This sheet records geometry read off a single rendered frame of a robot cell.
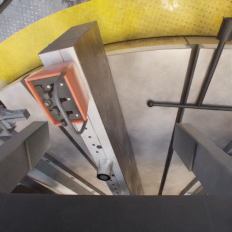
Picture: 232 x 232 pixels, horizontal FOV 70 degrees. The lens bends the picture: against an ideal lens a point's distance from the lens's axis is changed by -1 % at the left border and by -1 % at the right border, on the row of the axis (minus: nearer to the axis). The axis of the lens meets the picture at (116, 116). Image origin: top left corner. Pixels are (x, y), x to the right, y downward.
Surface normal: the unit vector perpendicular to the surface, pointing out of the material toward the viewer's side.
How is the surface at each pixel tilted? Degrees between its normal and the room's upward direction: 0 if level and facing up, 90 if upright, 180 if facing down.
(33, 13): 0
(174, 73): 0
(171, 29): 0
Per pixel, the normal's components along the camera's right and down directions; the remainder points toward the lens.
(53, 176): 0.73, -0.15
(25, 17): -0.11, 0.65
